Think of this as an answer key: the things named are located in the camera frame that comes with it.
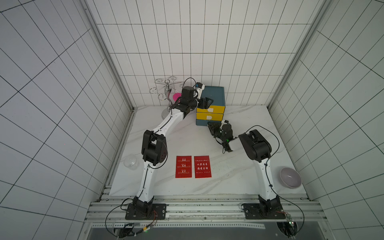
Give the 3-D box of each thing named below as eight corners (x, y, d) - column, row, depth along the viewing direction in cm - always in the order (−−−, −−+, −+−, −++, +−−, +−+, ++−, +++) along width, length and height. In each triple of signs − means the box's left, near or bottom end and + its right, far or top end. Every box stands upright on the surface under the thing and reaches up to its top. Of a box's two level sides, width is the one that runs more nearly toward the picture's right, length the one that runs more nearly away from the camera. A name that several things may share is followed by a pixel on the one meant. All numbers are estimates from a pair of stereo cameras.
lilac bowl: (281, 189, 81) (285, 186, 77) (274, 170, 88) (278, 167, 84) (299, 189, 81) (305, 186, 77) (291, 170, 88) (296, 167, 84)
